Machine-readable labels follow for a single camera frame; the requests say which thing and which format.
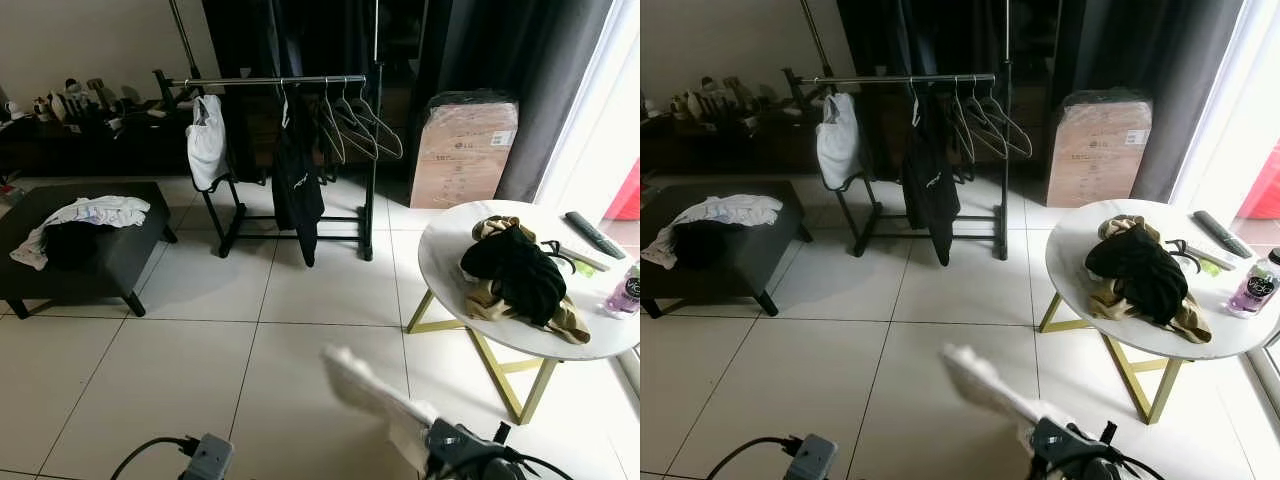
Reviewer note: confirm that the white waffle garment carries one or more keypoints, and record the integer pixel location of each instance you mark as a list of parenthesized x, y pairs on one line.
[(380, 395), (995, 393)]

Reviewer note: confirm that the grey clothes hanger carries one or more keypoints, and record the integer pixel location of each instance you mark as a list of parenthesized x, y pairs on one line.
[(335, 135), (360, 128), (385, 130), (988, 128), (963, 133), (1013, 130)]

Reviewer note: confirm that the red beanbag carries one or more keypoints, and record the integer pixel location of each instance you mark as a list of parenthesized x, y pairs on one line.
[(1262, 185), (625, 195)]

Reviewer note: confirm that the dark grey remote control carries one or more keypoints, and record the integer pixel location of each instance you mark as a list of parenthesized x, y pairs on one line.
[(593, 233), (1222, 232)]

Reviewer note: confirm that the purple drink bottle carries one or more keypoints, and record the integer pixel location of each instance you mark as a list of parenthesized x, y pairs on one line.
[(1255, 288), (625, 292)]

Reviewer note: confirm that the white green packet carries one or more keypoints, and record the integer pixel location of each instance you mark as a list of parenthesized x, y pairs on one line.
[(590, 262), (1215, 258)]

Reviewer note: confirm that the black scissors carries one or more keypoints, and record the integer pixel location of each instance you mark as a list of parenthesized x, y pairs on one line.
[(553, 248), (1180, 248)]

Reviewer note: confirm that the dark wooden sideboard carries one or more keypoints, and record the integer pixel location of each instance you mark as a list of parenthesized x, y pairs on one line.
[(725, 150), (90, 150)]

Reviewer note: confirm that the white black penguin figurine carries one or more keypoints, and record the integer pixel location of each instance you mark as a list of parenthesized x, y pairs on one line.
[(62, 105), (692, 103)]

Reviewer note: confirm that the tan crumpled garment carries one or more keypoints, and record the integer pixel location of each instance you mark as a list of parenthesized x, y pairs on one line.
[(495, 305), (1115, 305)]

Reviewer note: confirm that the white astronaut figurine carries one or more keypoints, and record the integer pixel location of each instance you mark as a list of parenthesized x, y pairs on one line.
[(708, 86), (76, 88)]

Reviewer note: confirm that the dark grey curtain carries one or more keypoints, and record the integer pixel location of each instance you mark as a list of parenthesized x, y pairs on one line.
[(560, 90), (1190, 90)]

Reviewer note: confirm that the gold trophy ornament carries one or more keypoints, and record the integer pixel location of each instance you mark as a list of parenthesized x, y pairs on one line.
[(100, 92), (733, 88)]

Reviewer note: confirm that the round white table gold legs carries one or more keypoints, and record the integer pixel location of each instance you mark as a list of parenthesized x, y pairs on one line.
[(1070, 255), (445, 255)]

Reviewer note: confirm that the wrapped brown cardboard box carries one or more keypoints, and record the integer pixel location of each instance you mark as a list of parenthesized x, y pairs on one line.
[(1098, 150), (465, 150)]

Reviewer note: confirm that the white hanging top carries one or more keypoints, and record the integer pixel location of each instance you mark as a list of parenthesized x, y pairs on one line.
[(208, 145), (838, 143)]

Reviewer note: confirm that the black hanging shirt small logo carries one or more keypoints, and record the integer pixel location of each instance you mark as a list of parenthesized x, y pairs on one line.
[(928, 180), (298, 180)]

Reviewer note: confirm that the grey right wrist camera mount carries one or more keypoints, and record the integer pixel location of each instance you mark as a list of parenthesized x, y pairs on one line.
[(455, 445), (1060, 445)]

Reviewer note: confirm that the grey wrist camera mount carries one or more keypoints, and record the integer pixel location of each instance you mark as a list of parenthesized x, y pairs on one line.
[(455, 445), (1060, 445), (812, 460), (210, 460)]

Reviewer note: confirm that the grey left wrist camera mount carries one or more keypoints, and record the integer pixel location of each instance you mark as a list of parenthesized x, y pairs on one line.
[(812, 460), (210, 460)]

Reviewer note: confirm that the black clothes rack silver rail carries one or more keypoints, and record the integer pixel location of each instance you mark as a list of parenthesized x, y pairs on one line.
[(900, 78), (270, 80)]

